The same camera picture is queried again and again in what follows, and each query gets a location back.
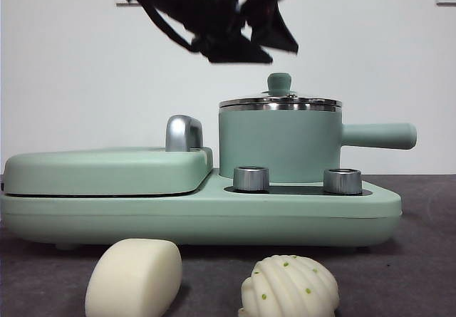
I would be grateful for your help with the mint green breakfast machine base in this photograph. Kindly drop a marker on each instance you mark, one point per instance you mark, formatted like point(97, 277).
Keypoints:
point(213, 224)

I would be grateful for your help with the smooth white steamed bun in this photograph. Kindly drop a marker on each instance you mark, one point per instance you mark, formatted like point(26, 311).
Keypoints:
point(132, 281)

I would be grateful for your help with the mint green griddle cover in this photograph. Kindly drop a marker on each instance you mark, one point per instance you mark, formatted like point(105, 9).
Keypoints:
point(107, 174)

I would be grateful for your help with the silver control knob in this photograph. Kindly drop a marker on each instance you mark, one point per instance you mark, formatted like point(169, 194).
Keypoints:
point(251, 180)
point(342, 181)

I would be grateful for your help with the glass pot lid green knob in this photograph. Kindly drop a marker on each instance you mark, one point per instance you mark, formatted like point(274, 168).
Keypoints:
point(279, 82)

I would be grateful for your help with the ridged white bun green dots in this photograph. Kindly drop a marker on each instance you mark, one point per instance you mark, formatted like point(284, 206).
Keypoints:
point(288, 292)

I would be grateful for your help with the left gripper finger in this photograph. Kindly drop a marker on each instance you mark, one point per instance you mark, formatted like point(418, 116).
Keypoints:
point(238, 51)
point(270, 25)

